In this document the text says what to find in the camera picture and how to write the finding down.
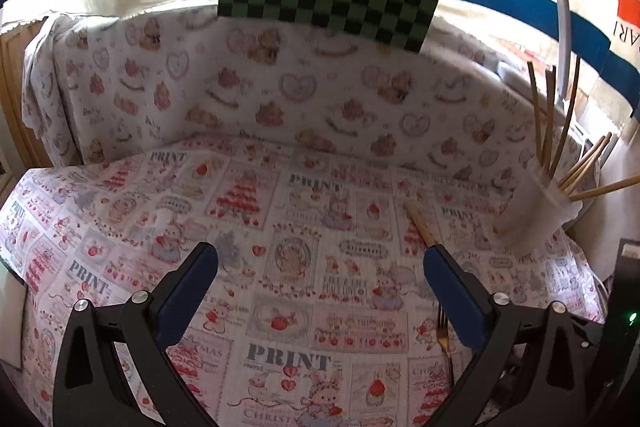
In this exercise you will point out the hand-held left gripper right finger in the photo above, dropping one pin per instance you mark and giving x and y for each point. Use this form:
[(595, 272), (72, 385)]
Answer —
[(455, 297)]

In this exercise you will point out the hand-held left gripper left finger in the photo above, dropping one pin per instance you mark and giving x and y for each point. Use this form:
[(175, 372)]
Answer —
[(187, 292)]

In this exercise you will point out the golden metal fork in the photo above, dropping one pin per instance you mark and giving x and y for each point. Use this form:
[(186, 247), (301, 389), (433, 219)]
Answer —
[(442, 332)]

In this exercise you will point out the tan bamboo chopstick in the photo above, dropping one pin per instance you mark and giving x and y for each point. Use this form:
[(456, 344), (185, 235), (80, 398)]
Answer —
[(420, 222)]

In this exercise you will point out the white plastic cup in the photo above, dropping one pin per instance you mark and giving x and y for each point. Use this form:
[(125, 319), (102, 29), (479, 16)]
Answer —
[(535, 217)]

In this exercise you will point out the bundle of bamboo chopsticks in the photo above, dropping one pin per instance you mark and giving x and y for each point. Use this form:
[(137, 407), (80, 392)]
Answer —
[(550, 122)]

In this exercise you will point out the strawberry print tablecloth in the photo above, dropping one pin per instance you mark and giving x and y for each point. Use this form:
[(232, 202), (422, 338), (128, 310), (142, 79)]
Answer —
[(300, 217)]

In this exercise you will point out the bear print cloth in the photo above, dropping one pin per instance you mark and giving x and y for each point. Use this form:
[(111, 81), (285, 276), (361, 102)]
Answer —
[(200, 82)]

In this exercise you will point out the wooden cabinet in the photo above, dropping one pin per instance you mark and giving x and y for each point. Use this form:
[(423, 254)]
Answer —
[(17, 107)]

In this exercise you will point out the white desk lamp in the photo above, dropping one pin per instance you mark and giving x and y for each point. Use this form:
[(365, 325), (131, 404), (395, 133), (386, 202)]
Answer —
[(562, 7)]

